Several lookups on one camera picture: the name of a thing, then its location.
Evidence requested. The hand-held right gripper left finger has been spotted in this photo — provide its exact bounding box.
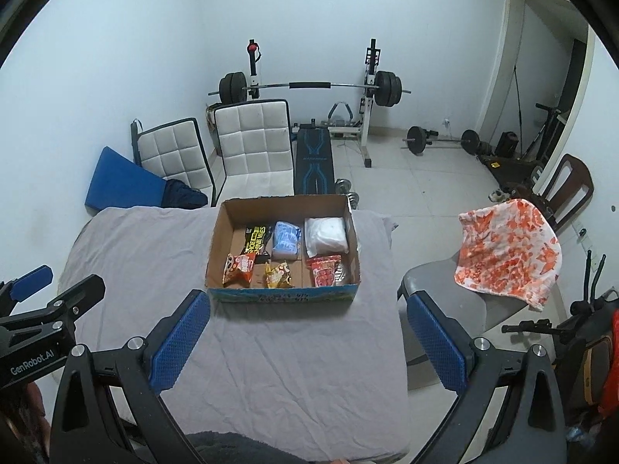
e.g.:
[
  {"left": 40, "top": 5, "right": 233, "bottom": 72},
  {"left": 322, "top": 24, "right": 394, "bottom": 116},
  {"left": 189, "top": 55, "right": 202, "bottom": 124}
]
[{"left": 50, "top": 290, "right": 211, "bottom": 464}]

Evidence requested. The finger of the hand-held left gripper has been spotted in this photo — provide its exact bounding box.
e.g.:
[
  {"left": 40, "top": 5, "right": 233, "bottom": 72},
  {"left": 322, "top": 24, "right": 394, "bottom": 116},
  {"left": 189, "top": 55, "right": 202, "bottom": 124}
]
[
  {"left": 0, "top": 265, "right": 54, "bottom": 306},
  {"left": 0, "top": 275, "right": 106, "bottom": 334}
]

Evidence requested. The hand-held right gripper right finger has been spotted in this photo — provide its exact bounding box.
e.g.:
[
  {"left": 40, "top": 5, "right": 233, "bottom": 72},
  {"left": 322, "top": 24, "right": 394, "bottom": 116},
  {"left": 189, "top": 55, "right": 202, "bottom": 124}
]
[{"left": 407, "top": 291, "right": 566, "bottom": 464}]

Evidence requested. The orange snack packet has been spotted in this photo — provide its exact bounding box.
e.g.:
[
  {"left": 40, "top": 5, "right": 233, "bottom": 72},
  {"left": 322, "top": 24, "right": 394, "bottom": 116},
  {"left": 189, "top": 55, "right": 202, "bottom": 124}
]
[{"left": 222, "top": 252, "right": 255, "bottom": 287}]

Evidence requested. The yellow snack packet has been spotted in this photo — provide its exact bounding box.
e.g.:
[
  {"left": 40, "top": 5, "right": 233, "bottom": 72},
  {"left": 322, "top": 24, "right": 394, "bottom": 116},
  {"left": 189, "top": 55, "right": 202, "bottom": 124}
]
[{"left": 263, "top": 261, "right": 293, "bottom": 290}]

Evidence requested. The cardboard box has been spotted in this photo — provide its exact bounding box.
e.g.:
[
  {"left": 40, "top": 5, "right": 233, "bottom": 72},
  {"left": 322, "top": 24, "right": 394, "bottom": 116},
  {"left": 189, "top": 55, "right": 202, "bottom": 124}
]
[{"left": 205, "top": 194, "right": 363, "bottom": 303}]

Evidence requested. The black snack packet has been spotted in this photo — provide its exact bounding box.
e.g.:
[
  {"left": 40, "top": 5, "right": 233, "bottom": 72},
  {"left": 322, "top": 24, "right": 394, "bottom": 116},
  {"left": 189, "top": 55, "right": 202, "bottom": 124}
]
[{"left": 244, "top": 225, "right": 276, "bottom": 256}]

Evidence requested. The red snack packet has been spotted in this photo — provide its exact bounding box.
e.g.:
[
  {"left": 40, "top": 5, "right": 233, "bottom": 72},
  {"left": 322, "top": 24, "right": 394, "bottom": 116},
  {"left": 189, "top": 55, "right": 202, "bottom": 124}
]
[{"left": 306, "top": 254, "right": 346, "bottom": 290}]

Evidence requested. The blue tissue packet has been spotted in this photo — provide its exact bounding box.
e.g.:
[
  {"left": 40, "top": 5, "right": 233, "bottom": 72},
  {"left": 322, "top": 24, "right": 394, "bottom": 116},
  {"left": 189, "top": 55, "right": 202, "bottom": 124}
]
[{"left": 272, "top": 221, "right": 303, "bottom": 259}]

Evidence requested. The white soft packet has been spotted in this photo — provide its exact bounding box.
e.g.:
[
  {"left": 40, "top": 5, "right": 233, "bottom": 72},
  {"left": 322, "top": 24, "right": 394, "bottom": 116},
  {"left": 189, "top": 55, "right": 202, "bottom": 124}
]
[{"left": 304, "top": 217, "right": 350, "bottom": 258}]

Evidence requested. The grey chair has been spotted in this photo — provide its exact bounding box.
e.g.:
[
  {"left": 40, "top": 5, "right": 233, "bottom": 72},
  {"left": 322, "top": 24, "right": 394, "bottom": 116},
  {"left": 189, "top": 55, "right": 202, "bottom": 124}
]
[{"left": 397, "top": 261, "right": 528, "bottom": 390}]

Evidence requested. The orange white printed cloth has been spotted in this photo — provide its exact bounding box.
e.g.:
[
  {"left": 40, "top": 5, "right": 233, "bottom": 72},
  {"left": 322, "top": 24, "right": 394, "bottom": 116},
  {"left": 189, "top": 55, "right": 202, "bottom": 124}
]
[{"left": 453, "top": 198, "right": 563, "bottom": 311}]

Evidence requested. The blue foam mat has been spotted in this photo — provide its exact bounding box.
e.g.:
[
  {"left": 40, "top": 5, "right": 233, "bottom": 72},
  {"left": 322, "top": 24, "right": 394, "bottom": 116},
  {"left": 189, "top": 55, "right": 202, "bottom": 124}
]
[{"left": 84, "top": 146, "right": 168, "bottom": 211}]

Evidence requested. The dark blue clothing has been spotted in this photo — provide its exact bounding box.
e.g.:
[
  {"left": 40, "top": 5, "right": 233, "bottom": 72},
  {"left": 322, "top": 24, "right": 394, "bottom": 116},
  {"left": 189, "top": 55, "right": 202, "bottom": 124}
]
[{"left": 162, "top": 180, "right": 209, "bottom": 210}]

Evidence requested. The small white quilted chair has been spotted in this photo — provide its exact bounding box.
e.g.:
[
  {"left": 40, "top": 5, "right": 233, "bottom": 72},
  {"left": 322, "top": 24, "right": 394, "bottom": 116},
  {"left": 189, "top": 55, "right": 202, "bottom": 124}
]
[{"left": 130, "top": 117, "right": 217, "bottom": 206}]

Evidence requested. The red orange bag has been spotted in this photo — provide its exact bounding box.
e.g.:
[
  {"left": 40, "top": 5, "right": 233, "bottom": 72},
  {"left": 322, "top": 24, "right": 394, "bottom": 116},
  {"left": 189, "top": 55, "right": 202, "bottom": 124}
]
[{"left": 597, "top": 309, "right": 619, "bottom": 416}]

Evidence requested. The chrome dumbbell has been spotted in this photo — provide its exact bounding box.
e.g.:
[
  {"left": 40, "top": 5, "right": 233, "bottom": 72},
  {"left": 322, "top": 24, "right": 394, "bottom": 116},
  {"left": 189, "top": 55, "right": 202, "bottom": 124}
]
[{"left": 333, "top": 179, "right": 363, "bottom": 211}]

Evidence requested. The black floor mat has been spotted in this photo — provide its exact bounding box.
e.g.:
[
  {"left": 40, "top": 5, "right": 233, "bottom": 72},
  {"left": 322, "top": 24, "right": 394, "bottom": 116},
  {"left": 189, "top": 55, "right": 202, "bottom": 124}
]
[{"left": 479, "top": 155, "right": 542, "bottom": 189}]

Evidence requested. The large white quilted chair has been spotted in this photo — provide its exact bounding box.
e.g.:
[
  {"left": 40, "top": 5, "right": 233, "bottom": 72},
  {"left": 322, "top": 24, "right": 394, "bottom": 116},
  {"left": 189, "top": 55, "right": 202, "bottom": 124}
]
[{"left": 213, "top": 99, "right": 296, "bottom": 204}]

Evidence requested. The short barbell with black plates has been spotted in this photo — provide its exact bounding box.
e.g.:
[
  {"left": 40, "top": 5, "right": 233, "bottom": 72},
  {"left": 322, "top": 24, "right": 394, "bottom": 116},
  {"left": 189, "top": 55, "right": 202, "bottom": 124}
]
[{"left": 402, "top": 126, "right": 480, "bottom": 157}]

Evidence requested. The black speaker box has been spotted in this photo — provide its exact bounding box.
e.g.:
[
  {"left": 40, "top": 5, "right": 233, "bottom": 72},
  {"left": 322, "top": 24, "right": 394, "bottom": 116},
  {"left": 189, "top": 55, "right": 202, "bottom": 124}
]
[{"left": 496, "top": 131, "right": 520, "bottom": 158}]

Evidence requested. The black blue weight bench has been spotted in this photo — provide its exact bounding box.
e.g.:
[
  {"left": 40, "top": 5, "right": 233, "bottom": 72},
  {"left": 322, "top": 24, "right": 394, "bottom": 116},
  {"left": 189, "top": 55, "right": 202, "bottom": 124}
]
[{"left": 294, "top": 123, "right": 335, "bottom": 196}]

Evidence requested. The dark wooden chair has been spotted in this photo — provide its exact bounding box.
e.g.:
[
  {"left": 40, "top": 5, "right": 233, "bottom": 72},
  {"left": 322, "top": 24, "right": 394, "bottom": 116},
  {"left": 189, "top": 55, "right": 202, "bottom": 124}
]
[{"left": 525, "top": 154, "right": 595, "bottom": 233}]

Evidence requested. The brown wooden stand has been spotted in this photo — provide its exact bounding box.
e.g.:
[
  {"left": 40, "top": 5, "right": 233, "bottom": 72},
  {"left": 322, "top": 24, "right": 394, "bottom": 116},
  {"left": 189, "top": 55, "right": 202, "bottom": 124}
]
[{"left": 205, "top": 102, "right": 223, "bottom": 155}]

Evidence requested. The white bench press rack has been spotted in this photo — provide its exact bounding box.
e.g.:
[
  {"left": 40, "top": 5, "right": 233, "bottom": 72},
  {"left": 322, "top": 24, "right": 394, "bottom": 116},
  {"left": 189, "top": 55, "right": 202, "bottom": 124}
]
[{"left": 244, "top": 39, "right": 383, "bottom": 169}]

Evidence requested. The black kick scooter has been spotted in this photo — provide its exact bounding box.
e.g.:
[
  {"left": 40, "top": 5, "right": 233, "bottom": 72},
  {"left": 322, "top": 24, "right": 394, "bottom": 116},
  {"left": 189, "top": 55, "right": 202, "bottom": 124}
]
[{"left": 520, "top": 102, "right": 564, "bottom": 161}]

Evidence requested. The long barbell with black plates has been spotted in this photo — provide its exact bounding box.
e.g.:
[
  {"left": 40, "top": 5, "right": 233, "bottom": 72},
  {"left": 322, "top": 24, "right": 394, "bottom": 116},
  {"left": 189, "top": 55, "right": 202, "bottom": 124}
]
[{"left": 208, "top": 70, "right": 413, "bottom": 108}]

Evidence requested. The black handlebar vehicle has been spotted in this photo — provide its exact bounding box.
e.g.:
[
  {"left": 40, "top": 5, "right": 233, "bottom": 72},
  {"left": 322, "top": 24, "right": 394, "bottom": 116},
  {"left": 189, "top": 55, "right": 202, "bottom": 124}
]
[{"left": 501, "top": 250, "right": 619, "bottom": 426}]

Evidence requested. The grey pulldown handle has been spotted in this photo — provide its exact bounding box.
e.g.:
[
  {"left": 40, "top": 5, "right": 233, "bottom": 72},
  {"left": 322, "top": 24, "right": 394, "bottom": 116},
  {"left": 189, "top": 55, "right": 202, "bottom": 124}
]
[{"left": 326, "top": 101, "right": 356, "bottom": 124}]

